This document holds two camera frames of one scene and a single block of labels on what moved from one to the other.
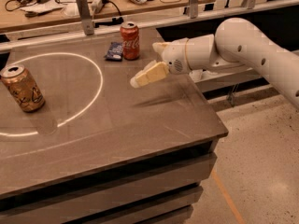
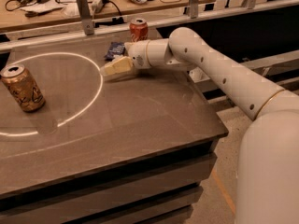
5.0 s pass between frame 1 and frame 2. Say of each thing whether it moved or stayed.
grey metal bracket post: stayed
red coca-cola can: moved
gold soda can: stayed
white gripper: moved
